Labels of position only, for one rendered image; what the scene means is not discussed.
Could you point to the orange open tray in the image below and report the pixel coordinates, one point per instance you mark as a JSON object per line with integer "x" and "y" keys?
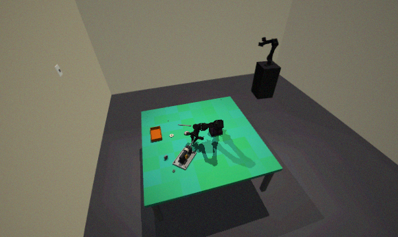
{"x": 155, "y": 133}

